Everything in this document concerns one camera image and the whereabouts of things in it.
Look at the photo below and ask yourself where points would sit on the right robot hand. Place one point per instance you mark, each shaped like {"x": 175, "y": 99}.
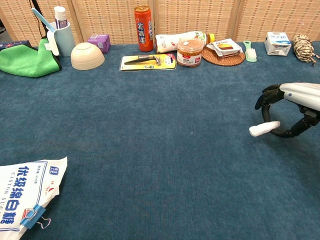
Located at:
{"x": 300, "y": 93}

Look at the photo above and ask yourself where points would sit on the small white object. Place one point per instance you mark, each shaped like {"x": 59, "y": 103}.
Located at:
{"x": 260, "y": 130}

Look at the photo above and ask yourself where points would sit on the bundle of twine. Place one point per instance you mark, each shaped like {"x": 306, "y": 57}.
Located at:
{"x": 303, "y": 47}

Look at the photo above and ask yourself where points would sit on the white blue milk carton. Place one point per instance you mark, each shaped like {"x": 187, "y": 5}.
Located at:
{"x": 277, "y": 45}

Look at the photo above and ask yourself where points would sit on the green scrubbing brush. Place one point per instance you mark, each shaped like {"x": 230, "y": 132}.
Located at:
{"x": 250, "y": 53}

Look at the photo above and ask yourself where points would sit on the round woven coaster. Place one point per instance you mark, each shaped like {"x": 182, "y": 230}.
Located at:
{"x": 232, "y": 60}

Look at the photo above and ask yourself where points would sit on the white snack packet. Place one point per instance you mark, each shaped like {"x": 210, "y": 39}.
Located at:
{"x": 225, "y": 47}

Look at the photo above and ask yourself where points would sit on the clear jar red label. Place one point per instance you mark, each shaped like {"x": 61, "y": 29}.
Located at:
{"x": 190, "y": 53}

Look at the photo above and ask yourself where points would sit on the white drink bottle yellow cap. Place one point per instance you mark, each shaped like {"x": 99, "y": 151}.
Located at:
{"x": 170, "y": 41}

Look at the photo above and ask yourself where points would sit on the razor in yellow pack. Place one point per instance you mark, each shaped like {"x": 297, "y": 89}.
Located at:
{"x": 147, "y": 62}

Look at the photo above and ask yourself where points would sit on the orange drink can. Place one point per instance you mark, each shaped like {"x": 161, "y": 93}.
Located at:
{"x": 143, "y": 30}

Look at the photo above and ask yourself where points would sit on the bamboo folding screen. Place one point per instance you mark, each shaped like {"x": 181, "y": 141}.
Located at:
{"x": 112, "y": 20}

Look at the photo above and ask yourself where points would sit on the small purple box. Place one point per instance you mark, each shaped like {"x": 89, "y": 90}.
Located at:
{"x": 98, "y": 43}

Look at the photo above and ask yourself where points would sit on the beige upturned bowl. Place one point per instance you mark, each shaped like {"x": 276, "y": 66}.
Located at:
{"x": 87, "y": 57}

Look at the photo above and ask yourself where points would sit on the light blue cup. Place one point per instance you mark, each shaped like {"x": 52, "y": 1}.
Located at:
{"x": 66, "y": 42}

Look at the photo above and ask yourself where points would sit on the white toothpaste tube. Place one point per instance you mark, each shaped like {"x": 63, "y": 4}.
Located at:
{"x": 60, "y": 16}

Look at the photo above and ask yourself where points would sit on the light blue toothbrush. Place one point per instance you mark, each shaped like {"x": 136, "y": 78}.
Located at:
{"x": 42, "y": 19}

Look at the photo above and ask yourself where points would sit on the green microfibre cloth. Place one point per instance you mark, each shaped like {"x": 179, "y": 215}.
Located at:
{"x": 22, "y": 62}

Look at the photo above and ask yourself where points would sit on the black tripod stand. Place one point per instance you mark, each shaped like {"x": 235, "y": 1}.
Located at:
{"x": 33, "y": 3}

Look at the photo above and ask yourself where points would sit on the dark blue printed box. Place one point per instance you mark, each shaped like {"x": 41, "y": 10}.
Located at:
{"x": 15, "y": 44}

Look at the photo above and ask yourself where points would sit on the white sugar bag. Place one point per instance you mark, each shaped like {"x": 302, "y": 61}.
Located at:
{"x": 22, "y": 190}

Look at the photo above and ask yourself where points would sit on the blue binder clip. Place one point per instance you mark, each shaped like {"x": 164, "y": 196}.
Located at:
{"x": 32, "y": 216}

